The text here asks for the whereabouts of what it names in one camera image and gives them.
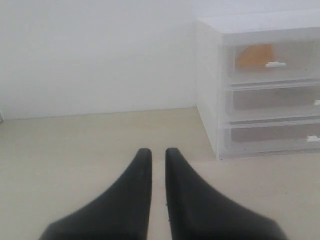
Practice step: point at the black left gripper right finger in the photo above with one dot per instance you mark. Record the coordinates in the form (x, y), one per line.
(197, 211)

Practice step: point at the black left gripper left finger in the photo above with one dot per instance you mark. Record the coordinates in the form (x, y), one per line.
(122, 212)

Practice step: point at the yellow cheese wedge toy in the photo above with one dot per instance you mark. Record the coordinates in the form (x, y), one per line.
(255, 56)

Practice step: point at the clear bottom wide drawer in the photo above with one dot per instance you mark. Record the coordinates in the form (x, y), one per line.
(271, 136)

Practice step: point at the clear wide drawer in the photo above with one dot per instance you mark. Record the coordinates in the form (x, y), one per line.
(271, 136)
(268, 103)

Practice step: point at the white plastic drawer cabinet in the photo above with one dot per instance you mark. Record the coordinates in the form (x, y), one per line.
(214, 34)

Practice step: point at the clear middle wide drawer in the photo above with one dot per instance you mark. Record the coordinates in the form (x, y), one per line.
(268, 103)

